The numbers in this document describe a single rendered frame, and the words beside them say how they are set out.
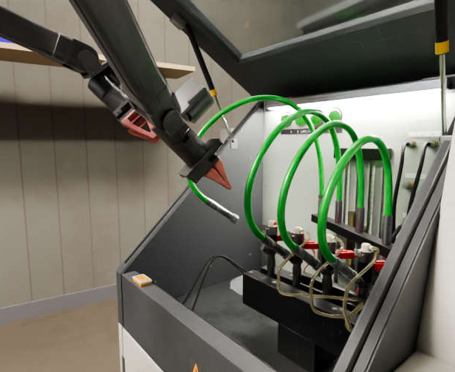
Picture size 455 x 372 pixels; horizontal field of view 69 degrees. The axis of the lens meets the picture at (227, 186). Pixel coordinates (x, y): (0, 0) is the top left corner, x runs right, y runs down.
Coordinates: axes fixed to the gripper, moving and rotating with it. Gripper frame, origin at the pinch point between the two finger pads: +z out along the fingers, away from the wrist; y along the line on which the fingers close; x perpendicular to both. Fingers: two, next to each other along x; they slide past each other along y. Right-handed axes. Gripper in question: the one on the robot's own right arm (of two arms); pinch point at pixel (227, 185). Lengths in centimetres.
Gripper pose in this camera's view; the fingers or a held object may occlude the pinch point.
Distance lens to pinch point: 70.7
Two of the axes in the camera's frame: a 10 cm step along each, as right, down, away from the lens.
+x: -4.0, -1.2, 9.1
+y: 6.5, -7.4, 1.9
